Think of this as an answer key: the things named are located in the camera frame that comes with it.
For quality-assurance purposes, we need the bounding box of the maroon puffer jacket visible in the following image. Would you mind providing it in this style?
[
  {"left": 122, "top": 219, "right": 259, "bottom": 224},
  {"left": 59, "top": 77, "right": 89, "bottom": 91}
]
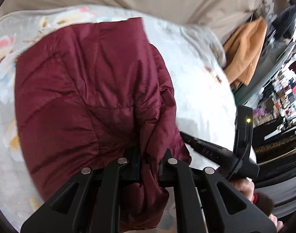
[{"left": 15, "top": 18, "right": 191, "bottom": 231}]

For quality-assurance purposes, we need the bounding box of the person's right hand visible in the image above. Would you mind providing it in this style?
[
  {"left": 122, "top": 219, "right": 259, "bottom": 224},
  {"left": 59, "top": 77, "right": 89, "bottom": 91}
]
[{"left": 230, "top": 178, "right": 283, "bottom": 232}]

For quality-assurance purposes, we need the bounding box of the orange hanging garment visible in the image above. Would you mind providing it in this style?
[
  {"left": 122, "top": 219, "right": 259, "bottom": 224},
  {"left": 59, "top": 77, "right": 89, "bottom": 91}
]
[{"left": 223, "top": 17, "right": 268, "bottom": 89}]

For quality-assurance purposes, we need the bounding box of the floral fleece blanket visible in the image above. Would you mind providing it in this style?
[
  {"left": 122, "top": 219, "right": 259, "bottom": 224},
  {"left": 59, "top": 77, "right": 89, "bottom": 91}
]
[{"left": 0, "top": 5, "right": 237, "bottom": 230}]

